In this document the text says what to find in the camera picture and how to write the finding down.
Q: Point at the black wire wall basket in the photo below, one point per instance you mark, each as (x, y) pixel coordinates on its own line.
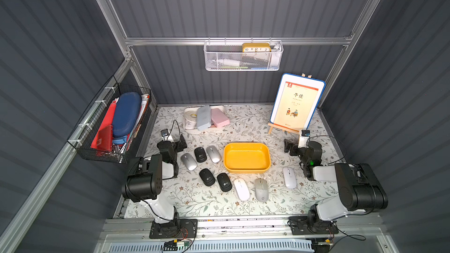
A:
(124, 148)

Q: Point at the aluminium front rail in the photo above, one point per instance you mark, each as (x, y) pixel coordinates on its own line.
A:
(239, 227)

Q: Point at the red folder in basket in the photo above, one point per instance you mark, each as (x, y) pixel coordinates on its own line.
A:
(104, 136)

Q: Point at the silver mouse far left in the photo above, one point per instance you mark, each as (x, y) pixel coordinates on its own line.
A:
(189, 161)

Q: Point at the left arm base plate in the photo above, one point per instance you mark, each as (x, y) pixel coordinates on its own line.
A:
(177, 229)

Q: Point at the yellow plastic storage box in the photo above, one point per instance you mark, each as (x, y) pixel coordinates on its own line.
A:
(246, 158)

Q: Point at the white tray with tape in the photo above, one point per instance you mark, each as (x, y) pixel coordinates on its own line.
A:
(190, 121)

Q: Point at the white wire mesh basket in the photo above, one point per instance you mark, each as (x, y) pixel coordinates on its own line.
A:
(228, 56)

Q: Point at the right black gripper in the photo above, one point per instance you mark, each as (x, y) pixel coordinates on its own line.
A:
(293, 147)

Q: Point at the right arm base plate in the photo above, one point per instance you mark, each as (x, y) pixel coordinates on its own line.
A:
(302, 225)

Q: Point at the pink box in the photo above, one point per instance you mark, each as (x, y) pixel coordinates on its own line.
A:
(218, 118)

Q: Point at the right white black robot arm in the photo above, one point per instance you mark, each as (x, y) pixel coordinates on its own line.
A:
(359, 191)

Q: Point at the book on blue board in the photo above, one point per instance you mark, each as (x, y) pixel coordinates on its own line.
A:
(297, 102)

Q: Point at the white mouse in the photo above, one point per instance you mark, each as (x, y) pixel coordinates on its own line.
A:
(289, 177)
(242, 190)

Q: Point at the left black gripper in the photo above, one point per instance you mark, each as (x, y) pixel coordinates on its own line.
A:
(177, 144)

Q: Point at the grey mouse row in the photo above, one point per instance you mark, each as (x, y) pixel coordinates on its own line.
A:
(261, 190)

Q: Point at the grey pencil case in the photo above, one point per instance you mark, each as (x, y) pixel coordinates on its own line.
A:
(203, 121)

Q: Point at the wooden easel stand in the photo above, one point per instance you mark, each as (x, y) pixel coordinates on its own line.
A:
(286, 128)

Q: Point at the silver mouse beside box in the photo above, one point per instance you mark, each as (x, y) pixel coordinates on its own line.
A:
(214, 154)

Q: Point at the blue oval case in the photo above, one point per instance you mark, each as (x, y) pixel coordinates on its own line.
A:
(127, 111)

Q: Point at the black mouse upper row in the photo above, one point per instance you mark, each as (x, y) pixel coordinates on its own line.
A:
(200, 154)

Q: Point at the yellow clock in basket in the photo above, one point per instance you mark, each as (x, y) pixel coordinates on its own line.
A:
(256, 47)

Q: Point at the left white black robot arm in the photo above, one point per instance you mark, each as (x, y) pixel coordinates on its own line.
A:
(145, 185)

